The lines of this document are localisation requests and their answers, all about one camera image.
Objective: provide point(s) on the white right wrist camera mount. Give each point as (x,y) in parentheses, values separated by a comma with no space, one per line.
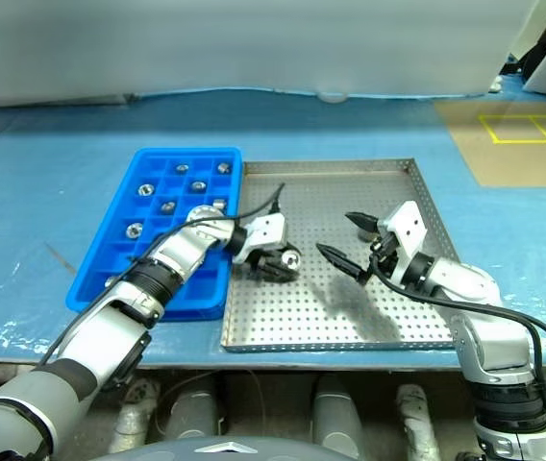
(410,225)

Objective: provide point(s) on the metal roller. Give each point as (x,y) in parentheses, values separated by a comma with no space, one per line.
(133,230)
(198,185)
(145,189)
(181,168)
(223,167)
(219,203)
(167,207)

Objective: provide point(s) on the silver metal nut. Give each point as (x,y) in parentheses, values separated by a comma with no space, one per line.
(291,259)

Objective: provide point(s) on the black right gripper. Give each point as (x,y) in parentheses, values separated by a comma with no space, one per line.
(384,249)

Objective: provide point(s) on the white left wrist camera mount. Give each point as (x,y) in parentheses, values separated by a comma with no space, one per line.
(268,230)

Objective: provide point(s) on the brown cardboard sheet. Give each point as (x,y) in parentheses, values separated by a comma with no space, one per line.
(494,161)

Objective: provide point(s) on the blue plastic compartment tray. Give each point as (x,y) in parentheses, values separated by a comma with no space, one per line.
(105,261)

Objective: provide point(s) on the white backdrop panel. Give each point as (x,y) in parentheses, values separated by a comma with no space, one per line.
(254,43)

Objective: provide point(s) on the worn whitish rounded shape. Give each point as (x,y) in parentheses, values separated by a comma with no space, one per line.
(415,420)
(133,413)

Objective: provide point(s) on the white dome object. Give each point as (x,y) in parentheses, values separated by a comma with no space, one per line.
(333,96)

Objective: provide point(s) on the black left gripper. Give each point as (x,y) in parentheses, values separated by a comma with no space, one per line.
(259,265)

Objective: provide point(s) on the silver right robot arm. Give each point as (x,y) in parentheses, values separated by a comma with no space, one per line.
(465,283)

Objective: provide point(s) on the perforated steel tray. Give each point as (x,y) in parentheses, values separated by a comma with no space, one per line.
(302,312)

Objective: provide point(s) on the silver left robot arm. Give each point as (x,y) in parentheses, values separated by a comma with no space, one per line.
(172,254)

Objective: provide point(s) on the small white object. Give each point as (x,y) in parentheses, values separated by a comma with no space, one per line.
(494,85)

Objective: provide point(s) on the grey robot torso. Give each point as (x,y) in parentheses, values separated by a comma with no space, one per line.
(225,450)

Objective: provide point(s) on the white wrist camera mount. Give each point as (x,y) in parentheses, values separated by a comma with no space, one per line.
(268,230)
(410,225)

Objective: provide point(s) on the dark grey rounded shape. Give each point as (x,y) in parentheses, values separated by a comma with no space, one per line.
(196,408)
(335,408)

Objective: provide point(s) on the dark object behind boards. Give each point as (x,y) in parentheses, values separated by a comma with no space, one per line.
(536,57)

